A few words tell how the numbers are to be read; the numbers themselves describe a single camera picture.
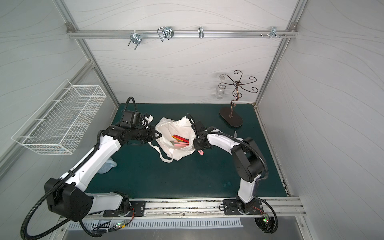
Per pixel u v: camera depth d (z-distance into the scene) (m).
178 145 0.91
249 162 0.48
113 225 0.69
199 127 0.75
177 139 0.98
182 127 0.95
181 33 0.78
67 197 0.38
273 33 0.77
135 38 0.77
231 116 1.11
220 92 1.01
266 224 0.72
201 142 0.68
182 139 0.98
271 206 0.71
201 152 0.93
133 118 0.61
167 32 0.77
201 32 0.78
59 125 0.69
